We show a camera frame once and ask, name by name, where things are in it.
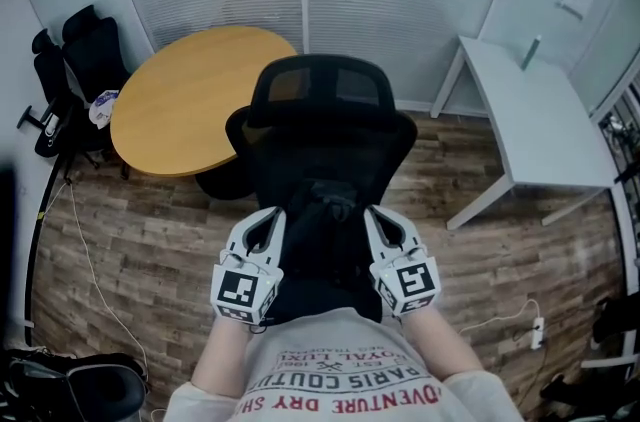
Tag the black floor edge strip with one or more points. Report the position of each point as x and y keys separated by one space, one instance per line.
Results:
x=34 y=250

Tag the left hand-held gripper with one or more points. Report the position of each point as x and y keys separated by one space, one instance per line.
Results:
x=245 y=290

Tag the person's white printed shirt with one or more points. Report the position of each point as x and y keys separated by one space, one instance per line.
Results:
x=340 y=370

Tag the person's left forearm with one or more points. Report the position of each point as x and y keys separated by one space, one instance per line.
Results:
x=220 y=355

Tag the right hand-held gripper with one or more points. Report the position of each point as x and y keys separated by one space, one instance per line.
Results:
x=412 y=285

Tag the person's right forearm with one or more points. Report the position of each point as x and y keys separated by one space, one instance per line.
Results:
x=445 y=345

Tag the green bottle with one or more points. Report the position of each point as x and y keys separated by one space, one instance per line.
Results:
x=530 y=53

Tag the white shelf rack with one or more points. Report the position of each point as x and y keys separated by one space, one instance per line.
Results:
x=625 y=150

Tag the black mesh office chair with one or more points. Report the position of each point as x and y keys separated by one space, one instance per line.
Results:
x=325 y=140

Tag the round wooden table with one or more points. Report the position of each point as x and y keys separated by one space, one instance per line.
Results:
x=190 y=100

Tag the white power strip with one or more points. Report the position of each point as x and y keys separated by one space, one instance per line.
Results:
x=538 y=332

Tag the white rectangular table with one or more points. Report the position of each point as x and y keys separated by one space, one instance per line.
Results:
x=540 y=125

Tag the white printed cloth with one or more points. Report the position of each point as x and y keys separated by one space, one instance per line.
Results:
x=102 y=108

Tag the black seat with grey rim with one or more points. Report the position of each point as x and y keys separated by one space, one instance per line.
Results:
x=107 y=392

